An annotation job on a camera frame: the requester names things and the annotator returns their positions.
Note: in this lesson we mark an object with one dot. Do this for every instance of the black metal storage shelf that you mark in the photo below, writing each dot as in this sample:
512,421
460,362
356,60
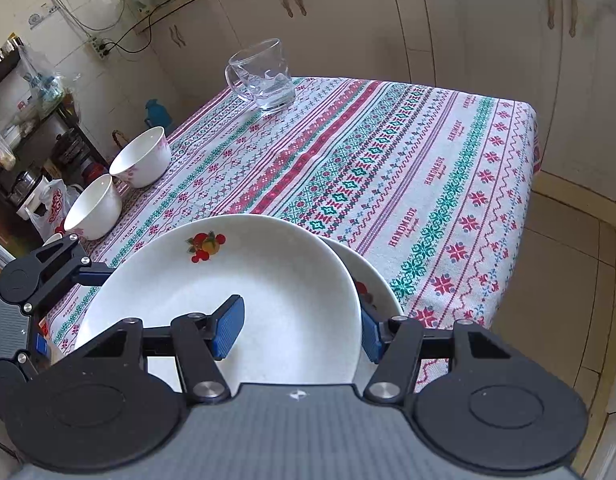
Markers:
73,130

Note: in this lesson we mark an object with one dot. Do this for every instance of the clear plastic bag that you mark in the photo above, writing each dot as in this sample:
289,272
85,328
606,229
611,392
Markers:
40,85

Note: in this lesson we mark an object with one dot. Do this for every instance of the blue thermos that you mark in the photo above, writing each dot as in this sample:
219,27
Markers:
155,112

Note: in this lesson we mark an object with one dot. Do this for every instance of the white pink-flower bowl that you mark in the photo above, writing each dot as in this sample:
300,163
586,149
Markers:
52,240
90,205
138,155

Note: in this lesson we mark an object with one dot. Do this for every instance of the patterned red green tablecloth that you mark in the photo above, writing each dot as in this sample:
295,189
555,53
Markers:
387,160

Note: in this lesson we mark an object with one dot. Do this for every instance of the metal pot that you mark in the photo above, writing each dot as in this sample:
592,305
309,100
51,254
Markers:
23,185

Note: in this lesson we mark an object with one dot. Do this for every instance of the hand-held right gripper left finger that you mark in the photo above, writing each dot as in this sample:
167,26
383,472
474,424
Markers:
229,325

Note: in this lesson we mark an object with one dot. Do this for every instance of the clear glass mug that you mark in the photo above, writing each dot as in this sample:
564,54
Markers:
268,75

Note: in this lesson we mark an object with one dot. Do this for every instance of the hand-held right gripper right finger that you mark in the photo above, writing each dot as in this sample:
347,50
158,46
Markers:
370,335

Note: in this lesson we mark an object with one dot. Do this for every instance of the large white fruit-print plate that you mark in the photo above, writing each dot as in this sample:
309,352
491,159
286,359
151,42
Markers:
382,290

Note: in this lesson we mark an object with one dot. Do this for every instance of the white red-print plastic bag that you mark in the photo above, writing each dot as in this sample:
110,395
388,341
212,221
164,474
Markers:
55,205

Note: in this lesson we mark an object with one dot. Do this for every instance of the small white fruit-print plate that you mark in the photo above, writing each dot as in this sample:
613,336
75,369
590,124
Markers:
268,270

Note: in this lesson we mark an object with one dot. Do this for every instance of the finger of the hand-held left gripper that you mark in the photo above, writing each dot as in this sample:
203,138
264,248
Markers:
42,349
58,260

